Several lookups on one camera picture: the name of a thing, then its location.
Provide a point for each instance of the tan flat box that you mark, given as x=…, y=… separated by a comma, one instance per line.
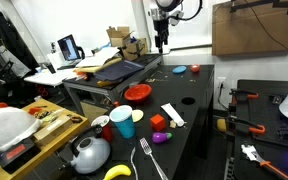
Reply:
x=52, y=128

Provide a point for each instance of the purple toy eggplant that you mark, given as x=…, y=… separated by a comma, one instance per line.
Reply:
x=160, y=137

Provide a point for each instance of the white desk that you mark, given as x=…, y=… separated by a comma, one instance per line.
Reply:
x=49, y=77

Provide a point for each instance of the open laptop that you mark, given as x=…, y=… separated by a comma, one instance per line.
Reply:
x=69, y=48

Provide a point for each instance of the red block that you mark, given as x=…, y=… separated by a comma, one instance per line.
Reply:
x=157, y=122

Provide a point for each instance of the metal frame side table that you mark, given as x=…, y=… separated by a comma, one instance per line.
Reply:
x=117, y=88

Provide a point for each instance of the blue plate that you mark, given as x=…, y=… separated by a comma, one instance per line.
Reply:
x=179, y=69

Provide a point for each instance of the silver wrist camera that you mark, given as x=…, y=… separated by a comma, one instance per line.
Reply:
x=154, y=14

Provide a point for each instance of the red mug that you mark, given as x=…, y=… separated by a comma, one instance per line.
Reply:
x=104, y=128

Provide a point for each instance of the white wall outlet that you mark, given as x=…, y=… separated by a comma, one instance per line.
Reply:
x=221, y=82

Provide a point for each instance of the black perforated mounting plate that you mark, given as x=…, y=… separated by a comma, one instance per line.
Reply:
x=270, y=156

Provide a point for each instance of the silver fork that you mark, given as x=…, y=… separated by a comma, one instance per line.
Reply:
x=149, y=151

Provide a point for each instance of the large cardboard sheet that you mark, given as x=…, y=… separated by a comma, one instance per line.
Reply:
x=254, y=28

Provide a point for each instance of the taped cardboard box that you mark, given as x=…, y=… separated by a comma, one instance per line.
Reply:
x=135, y=49

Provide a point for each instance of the red bowl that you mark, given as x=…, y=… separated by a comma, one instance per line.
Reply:
x=137, y=91

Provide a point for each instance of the small wooden block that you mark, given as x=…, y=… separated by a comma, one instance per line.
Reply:
x=173, y=124

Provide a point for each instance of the yellow toy banana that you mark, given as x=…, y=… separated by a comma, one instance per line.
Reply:
x=117, y=171

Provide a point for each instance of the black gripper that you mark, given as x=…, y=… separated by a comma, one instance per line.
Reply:
x=161, y=28

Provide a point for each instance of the yellow sponge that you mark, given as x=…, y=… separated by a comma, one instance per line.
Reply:
x=221, y=125

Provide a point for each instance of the white papers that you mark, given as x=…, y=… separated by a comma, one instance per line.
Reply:
x=99, y=57

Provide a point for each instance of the black hanging jacket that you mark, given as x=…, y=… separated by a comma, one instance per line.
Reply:
x=7, y=36

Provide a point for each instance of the open cardboard box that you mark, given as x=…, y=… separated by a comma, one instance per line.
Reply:
x=119, y=36

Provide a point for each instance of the wooden table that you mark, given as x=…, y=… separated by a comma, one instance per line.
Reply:
x=34, y=156

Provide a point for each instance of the silver spoon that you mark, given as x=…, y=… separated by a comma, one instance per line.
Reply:
x=133, y=160

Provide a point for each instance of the blue plastic cup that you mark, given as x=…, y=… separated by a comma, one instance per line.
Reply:
x=123, y=121

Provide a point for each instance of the small red cup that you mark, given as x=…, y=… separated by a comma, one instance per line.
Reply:
x=194, y=68

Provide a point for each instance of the black scale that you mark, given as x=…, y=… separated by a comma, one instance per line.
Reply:
x=17, y=155

